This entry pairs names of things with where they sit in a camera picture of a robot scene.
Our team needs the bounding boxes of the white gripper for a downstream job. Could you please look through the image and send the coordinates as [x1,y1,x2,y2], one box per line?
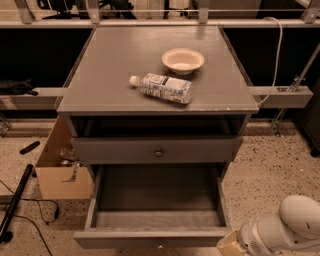
[217,217,277,256]

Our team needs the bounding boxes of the grey drawer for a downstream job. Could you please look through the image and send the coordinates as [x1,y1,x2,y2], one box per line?
[74,164,231,249]
[71,136,242,164]

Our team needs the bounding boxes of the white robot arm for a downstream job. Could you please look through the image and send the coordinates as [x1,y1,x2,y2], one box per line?
[217,195,320,256]

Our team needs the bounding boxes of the round metal drawer knob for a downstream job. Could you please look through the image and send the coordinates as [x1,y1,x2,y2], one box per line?
[155,148,163,158]

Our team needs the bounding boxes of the grey wooden drawer cabinet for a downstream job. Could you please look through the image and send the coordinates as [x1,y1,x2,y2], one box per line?
[54,25,260,168]

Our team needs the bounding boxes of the metal diagonal strut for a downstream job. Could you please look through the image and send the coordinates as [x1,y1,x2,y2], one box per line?
[271,42,320,137]

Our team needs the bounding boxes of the clear plastic water bottle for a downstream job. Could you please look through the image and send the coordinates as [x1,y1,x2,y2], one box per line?
[129,73,192,104]

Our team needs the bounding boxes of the items inside cardboard box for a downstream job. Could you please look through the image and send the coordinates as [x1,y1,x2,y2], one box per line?
[59,148,81,167]

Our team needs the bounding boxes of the open cardboard box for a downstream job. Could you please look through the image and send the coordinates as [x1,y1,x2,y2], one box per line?
[35,116,93,200]

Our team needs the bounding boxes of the white paper bowl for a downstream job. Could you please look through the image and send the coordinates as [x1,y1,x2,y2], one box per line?
[162,48,205,75]

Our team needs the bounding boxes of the small black remote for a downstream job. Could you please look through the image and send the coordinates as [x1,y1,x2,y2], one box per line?
[19,141,41,155]

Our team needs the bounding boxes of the black pole on floor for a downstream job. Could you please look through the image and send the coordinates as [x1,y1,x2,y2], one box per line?
[0,164,33,243]

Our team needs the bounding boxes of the black bag on shelf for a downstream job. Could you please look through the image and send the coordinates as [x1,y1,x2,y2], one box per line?
[0,79,38,96]

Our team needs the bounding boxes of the black floor cable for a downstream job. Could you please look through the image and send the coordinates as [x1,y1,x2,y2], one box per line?
[0,179,61,256]

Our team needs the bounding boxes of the white hanging cable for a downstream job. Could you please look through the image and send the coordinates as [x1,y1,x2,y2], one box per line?
[256,16,284,108]

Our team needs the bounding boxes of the metal rail frame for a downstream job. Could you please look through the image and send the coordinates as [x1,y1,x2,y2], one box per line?
[0,0,320,28]

